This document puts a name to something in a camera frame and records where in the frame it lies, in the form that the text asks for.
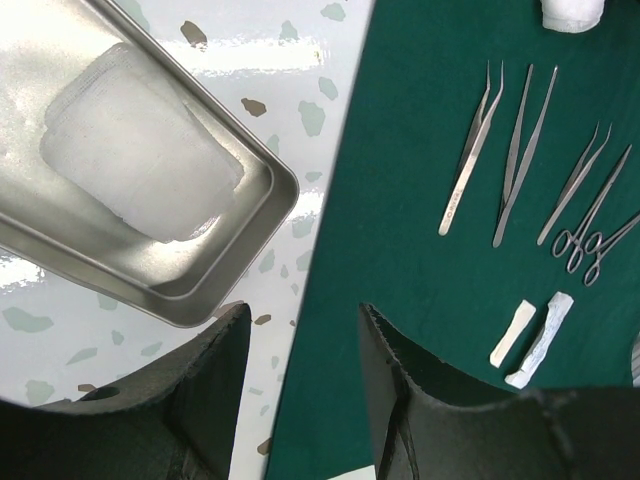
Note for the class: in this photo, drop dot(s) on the curved-tip steel tweezers right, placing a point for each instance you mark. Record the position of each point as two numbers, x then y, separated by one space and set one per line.
577 176

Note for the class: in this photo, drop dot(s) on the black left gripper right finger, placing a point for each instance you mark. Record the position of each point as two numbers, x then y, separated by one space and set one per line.
429 420

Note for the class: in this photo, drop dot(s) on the steel hemostat forceps right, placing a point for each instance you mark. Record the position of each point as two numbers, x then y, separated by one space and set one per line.
599 247

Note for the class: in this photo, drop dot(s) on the straight steel tweezers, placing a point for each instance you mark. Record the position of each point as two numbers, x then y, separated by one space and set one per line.
517 166

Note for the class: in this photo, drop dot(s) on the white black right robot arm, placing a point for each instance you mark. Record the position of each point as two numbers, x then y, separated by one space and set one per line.
635 363

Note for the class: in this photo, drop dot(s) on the curved-tip steel tweezers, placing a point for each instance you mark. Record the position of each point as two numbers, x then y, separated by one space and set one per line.
474 143
577 176

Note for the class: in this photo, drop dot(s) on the stainless steel tray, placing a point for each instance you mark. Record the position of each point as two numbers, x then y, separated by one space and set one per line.
52 222

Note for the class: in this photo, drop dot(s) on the white gauze pad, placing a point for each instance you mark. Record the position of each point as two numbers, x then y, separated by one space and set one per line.
120 90
571 16
164 185

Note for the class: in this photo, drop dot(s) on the white printed sterile packet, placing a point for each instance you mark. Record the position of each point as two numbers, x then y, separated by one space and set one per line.
557 309

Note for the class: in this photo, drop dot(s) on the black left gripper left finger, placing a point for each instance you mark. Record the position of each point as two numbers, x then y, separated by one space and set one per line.
173 419

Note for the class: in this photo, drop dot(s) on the curved-tip steel tweezers left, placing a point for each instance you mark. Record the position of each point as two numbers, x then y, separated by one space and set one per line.
474 143

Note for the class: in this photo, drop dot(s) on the steel hemostat forceps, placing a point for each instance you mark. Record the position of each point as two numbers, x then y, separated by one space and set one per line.
599 247
576 240

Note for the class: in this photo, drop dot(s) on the steel hemostat forceps left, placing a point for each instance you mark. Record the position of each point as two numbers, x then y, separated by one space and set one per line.
576 240

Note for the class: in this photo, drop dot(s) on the dark green surgical cloth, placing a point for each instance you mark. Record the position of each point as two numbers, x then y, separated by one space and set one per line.
473 298

